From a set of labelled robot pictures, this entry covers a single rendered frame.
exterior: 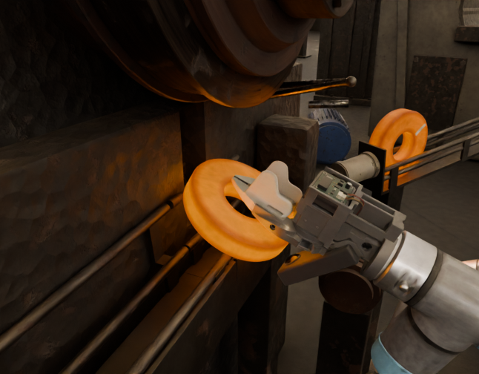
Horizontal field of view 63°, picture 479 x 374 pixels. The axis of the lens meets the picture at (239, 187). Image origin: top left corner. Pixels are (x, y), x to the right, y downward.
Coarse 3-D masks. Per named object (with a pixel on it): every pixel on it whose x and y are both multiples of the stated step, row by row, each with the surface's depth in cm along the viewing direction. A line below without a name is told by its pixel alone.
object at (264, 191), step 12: (240, 180) 52; (264, 180) 48; (276, 180) 47; (240, 192) 50; (252, 192) 50; (264, 192) 49; (276, 192) 48; (252, 204) 49; (264, 204) 49; (276, 204) 48; (288, 204) 48
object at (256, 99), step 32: (96, 0) 29; (128, 0) 28; (160, 0) 27; (128, 32) 31; (160, 32) 28; (192, 32) 31; (160, 64) 34; (192, 64) 32; (224, 64) 37; (224, 96) 38; (256, 96) 45
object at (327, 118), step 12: (324, 108) 275; (324, 120) 252; (336, 120) 256; (324, 132) 249; (336, 132) 248; (348, 132) 249; (324, 144) 252; (336, 144) 251; (348, 144) 252; (324, 156) 255; (336, 156) 254
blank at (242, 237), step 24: (216, 168) 53; (240, 168) 56; (192, 192) 47; (216, 192) 49; (192, 216) 47; (216, 216) 46; (240, 216) 48; (288, 216) 53; (216, 240) 46; (240, 240) 45; (264, 240) 47
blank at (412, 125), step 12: (384, 120) 83; (396, 120) 82; (408, 120) 84; (420, 120) 86; (384, 132) 82; (396, 132) 83; (408, 132) 87; (420, 132) 87; (372, 144) 84; (384, 144) 83; (408, 144) 89; (420, 144) 89; (396, 156) 90; (408, 156) 89
